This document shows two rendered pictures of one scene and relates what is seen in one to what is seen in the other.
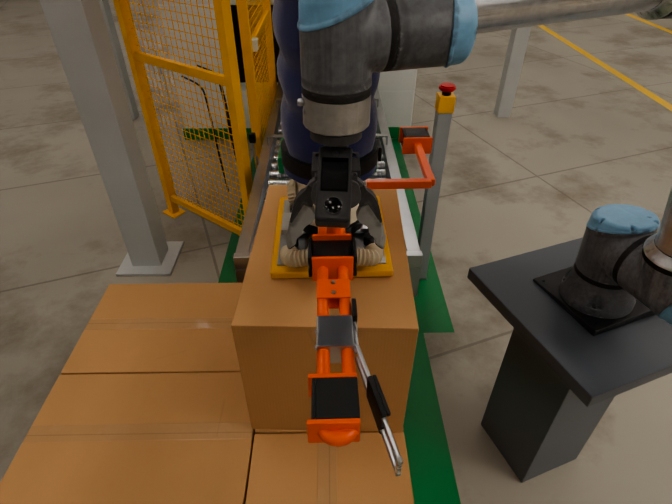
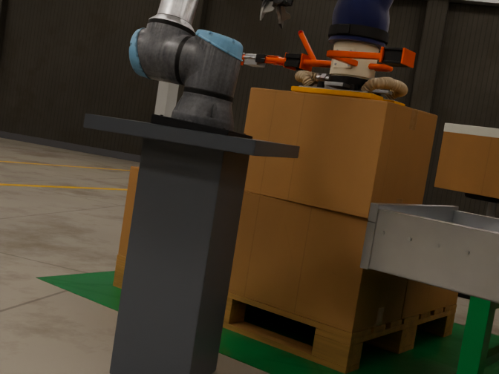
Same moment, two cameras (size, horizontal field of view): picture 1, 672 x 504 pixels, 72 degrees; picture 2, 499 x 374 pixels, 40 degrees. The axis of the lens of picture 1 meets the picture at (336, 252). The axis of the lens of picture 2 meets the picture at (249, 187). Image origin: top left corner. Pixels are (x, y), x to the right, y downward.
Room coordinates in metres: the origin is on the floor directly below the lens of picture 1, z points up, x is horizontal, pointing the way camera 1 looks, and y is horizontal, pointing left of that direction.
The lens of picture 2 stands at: (2.37, -2.28, 0.76)
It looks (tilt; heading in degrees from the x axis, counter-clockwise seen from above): 4 degrees down; 128
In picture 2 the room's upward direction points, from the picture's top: 9 degrees clockwise
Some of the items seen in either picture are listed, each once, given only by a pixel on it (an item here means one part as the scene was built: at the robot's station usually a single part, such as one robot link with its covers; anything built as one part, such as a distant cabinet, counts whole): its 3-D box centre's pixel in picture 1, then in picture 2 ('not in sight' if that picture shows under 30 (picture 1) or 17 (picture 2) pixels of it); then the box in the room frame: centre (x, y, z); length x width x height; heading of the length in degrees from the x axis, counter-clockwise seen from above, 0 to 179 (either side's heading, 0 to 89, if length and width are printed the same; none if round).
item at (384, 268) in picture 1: (366, 227); (336, 90); (1.00, -0.08, 0.97); 0.34 x 0.10 x 0.05; 2
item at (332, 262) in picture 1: (332, 256); (298, 61); (0.75, 0.01, 1.08); 0.10 x 0.08 x 0.06; 92
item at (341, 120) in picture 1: (333, 110); not in sight; (0.60, 0.00, 1.44); 0.10 x 0.09 x 0.05; 90
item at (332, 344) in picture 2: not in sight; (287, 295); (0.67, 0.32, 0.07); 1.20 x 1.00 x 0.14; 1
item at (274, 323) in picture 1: (329, 297); (334, 152); (0.97, 0.02, 0.74); 0.60 x 0.40 x 0.40; 179
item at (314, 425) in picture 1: (333, 406); not in sight; (0.40, 0.00, 1.08); 0.08 x 0.07 x 0.05; 2
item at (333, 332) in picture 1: (334, 338); (255, 60); (0.53, 0.00, 1.07); 0.07 x 0.07 x 0.04; 2
